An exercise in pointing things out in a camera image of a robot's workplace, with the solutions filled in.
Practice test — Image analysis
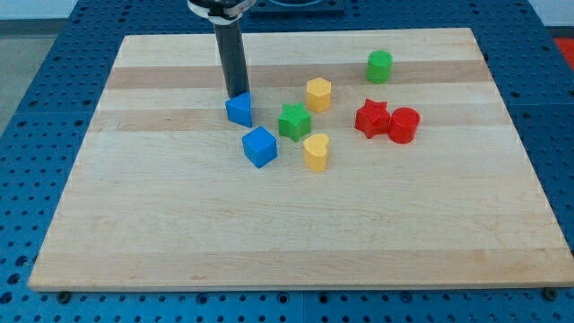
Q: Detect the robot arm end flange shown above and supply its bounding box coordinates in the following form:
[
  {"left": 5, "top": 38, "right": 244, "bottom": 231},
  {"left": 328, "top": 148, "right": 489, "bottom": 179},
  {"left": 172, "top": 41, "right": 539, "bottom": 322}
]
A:
[{"left": 187, "top": 0, "right": 257, "bottom": 25}]

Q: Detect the green star block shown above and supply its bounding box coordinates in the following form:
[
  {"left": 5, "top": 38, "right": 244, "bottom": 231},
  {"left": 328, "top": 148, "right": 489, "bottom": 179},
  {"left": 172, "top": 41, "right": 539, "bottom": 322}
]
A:
[{"left": 278, "top": 103, "right": 311, "bottom": 142}]

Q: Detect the yellow hexagon block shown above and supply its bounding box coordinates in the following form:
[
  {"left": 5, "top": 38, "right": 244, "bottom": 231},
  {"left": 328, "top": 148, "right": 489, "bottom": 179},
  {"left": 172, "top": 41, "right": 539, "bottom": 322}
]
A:
[{"left": 306, "top": 78, "right": 332, "bottom": 113}]

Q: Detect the red star block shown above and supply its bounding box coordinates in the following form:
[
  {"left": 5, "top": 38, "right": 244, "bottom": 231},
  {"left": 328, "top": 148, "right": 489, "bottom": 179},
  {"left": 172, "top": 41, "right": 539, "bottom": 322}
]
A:
[{"left": 354, "top": 99, "right": 391, "bottom": 138}]

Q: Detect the yellow heart block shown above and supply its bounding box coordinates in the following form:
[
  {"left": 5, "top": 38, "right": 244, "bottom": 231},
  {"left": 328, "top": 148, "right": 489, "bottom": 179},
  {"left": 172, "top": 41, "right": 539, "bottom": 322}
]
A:
[{"left": 303, "top": 134, "right": 330, "bottom": 172}]

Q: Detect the blue cube block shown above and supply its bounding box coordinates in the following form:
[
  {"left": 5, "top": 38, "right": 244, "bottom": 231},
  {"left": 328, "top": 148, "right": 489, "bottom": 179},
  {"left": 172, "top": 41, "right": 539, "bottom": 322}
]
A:
[{"left": 242, "top": 127, "right": 278, "bottom": 169}]

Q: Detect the blue triangle block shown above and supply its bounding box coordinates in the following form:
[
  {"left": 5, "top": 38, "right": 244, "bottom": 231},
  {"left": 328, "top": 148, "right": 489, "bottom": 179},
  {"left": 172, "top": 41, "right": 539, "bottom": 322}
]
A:
[{"left": 225, "top": 92, "right": 253, "bottom": 127}]

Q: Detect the wooden board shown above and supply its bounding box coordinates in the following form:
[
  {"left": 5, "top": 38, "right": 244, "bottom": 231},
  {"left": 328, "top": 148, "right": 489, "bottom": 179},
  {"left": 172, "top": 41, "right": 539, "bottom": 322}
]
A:
[{"left": 29, "top": 28, "right": 573, "bottom": 292}]

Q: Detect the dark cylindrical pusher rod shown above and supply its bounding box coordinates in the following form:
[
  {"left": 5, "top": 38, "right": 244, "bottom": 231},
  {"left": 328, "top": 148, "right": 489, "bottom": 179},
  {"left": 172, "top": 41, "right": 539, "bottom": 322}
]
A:
[{"left": 214, "top": 20, "right": 249, "bottom": 98}]

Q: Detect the red cylinder block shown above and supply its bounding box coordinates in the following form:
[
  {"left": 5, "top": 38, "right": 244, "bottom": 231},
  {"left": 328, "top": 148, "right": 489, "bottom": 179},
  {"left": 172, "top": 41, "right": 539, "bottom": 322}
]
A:
[{"left": 388, "top": 107, "right": 421, "bottom": 144}]

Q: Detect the green cylinder block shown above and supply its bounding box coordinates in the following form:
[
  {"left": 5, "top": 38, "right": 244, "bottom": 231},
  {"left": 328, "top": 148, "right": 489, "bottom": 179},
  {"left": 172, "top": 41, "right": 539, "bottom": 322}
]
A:
[{"left": 365, "top": 49, "right": 394, "bottom": 83}]

